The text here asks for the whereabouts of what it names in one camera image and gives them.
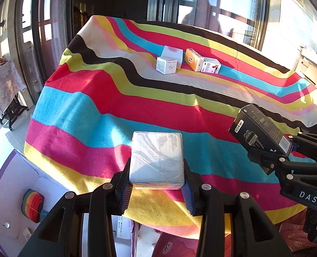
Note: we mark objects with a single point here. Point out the pink patterned pants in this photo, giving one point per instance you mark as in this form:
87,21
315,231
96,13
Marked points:
228,243

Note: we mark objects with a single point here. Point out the purple-edged white cardboard box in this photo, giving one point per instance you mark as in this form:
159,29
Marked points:
13,182

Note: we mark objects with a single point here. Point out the white appliance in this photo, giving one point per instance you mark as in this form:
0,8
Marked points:
313,64

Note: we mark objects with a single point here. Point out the white plastic-wrapped packet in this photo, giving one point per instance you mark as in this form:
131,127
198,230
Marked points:
157,158

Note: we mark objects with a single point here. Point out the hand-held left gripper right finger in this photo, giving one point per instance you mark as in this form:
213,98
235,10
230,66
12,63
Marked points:
189,196

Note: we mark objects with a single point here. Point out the floral cloth covered table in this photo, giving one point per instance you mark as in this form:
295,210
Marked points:
4,85

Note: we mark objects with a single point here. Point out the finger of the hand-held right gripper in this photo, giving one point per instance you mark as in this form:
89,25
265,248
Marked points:
311,146
271,159

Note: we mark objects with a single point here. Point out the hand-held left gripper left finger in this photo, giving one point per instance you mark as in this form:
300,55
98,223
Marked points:
126,192

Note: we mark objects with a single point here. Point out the small silver coin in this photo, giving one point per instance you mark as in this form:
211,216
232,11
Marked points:
6,225

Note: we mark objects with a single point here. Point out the black printed box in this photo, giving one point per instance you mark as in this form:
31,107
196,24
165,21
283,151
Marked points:
260,129

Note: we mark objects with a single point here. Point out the tiny white box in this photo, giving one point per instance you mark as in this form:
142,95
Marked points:
28,234

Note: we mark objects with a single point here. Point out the white pinkish box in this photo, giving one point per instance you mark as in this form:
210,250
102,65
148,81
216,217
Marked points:
173,52

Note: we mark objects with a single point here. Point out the white red-blue printed carton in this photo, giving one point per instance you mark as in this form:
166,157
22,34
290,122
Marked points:
211,65

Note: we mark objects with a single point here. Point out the rainbow striped blanket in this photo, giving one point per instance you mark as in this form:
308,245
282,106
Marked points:
147,99

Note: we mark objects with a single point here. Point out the white paper label slip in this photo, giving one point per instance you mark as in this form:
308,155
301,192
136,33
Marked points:
124,227

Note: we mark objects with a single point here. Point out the rainbow thread roll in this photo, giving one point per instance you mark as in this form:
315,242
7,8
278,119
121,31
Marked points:
32,204

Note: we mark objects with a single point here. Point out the orange tissue packet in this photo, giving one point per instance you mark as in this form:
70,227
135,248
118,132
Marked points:
193,59

